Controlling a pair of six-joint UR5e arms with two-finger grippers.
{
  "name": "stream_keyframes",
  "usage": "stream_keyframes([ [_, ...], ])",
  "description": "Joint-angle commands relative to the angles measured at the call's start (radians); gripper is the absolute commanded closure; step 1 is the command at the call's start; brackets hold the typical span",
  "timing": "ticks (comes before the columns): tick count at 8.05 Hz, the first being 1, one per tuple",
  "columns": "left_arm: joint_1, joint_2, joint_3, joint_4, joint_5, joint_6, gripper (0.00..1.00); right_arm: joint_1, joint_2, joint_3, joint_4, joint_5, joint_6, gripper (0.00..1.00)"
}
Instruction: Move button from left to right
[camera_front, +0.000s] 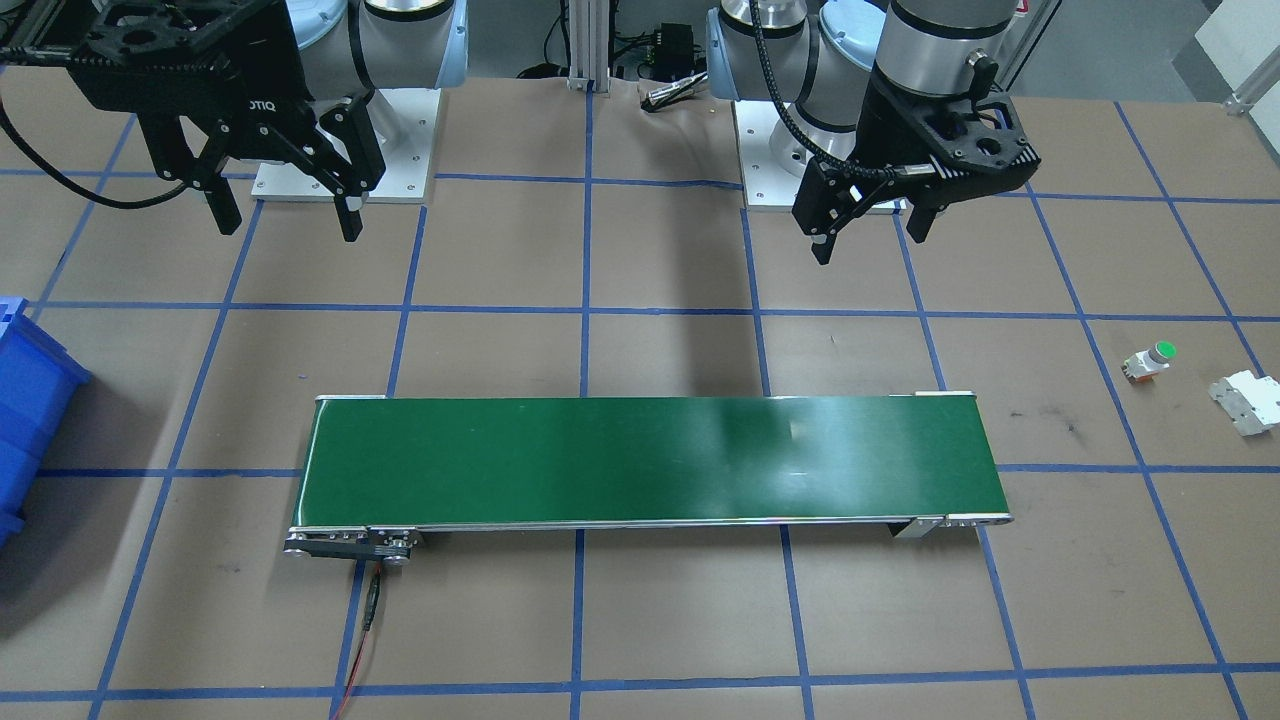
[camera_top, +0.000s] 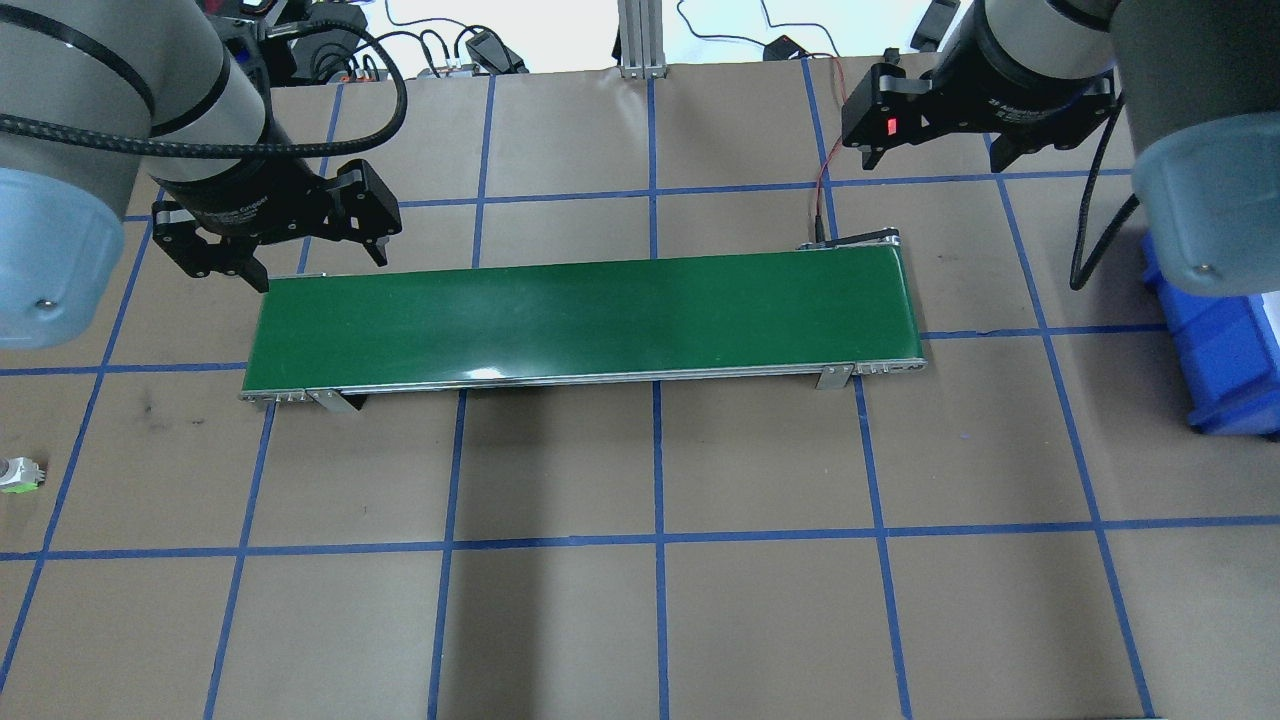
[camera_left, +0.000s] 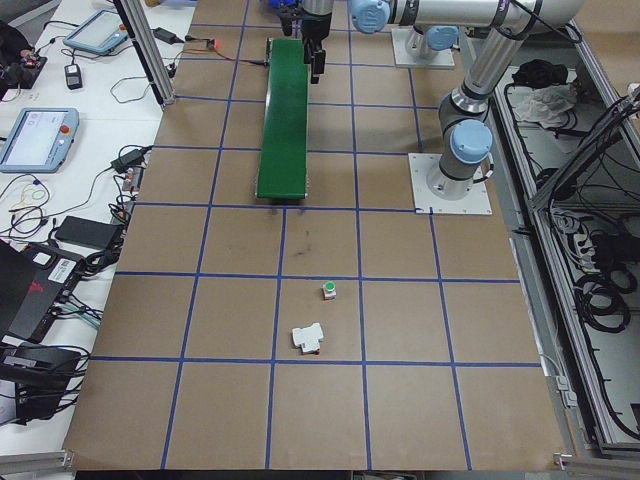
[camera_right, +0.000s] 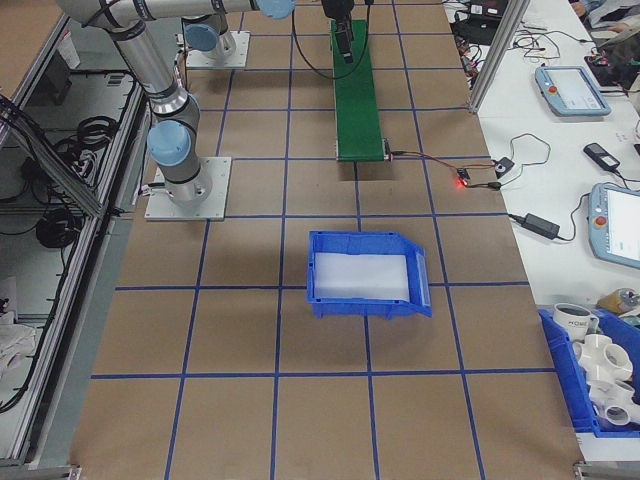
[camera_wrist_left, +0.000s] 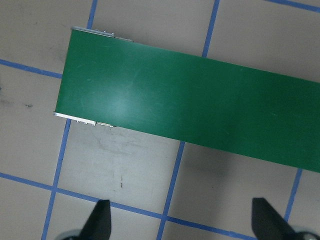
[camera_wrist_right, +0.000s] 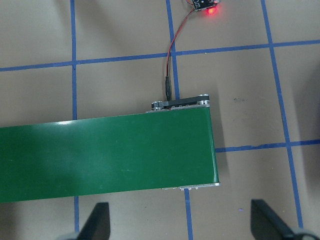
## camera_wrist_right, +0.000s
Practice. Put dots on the green conveyor belt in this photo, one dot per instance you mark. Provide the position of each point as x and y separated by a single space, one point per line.
100 155

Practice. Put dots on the black circuit board red LED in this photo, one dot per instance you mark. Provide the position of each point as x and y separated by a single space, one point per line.
202 5

